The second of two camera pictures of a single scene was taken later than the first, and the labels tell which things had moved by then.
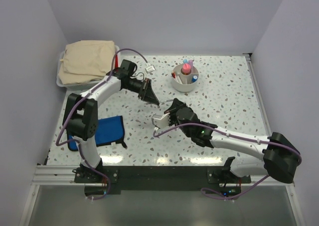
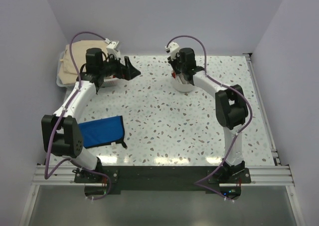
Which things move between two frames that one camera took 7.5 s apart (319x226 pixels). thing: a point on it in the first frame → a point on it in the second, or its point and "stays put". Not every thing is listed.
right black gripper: x=175 y=106 → x=172 y=63
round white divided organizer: x=186 y=78 stays put
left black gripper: x=147 y=94 → x=126 y=72
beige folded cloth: x=85 y=61 stays put
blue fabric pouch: x=110 y=130 stays put
